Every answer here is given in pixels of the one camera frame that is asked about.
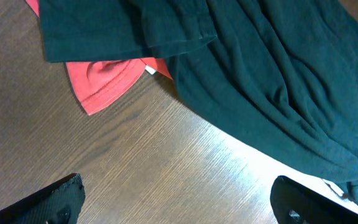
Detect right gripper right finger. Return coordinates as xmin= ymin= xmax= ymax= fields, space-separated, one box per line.
xmin=270 ymin=175 xmax=358 ymax=224

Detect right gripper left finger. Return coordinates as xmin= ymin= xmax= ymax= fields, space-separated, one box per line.
xmin=0 ymin=173 xmax=86 ymax=224

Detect red garment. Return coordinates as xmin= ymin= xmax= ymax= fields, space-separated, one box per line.
xmin=26 ymin=0 xmax=171 ymax=115

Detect black printed t-shirt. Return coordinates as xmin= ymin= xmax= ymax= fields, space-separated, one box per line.
xmin=40 ymin=0 xmax=358 ymax=205

